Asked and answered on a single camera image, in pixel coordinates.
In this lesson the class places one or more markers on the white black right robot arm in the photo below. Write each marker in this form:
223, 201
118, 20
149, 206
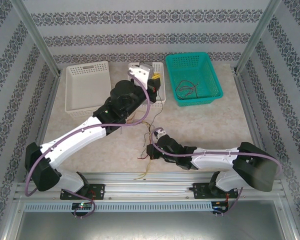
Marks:
215, 158

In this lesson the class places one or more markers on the large white plastic basket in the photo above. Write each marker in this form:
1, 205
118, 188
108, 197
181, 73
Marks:
85, 85

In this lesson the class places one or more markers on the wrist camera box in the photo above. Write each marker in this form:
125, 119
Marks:
141, 73
160, 132

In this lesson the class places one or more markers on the aluminium table side rail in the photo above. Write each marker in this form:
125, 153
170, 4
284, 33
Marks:
48, 112
250, 112

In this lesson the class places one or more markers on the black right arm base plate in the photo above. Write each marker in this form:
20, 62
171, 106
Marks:
198, 191

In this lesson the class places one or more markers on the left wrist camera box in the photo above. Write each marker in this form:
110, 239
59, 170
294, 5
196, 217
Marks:
141, 73

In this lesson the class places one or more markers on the teal plastic mesh basket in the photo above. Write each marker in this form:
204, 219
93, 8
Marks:
205, 72

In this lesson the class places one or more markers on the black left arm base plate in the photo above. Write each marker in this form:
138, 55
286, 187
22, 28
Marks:
100, 191

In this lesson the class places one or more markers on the aluminium frame post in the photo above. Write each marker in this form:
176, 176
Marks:
37, 37
256, 37

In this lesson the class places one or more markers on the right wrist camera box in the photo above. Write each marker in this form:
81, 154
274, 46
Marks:
160, 132

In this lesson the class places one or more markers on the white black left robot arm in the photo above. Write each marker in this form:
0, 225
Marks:
72, 140

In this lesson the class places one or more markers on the grey metal panel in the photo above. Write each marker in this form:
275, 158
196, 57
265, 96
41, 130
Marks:
150, 227

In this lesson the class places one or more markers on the aluminium mounting rail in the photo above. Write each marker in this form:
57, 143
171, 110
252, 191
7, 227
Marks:
145, 187

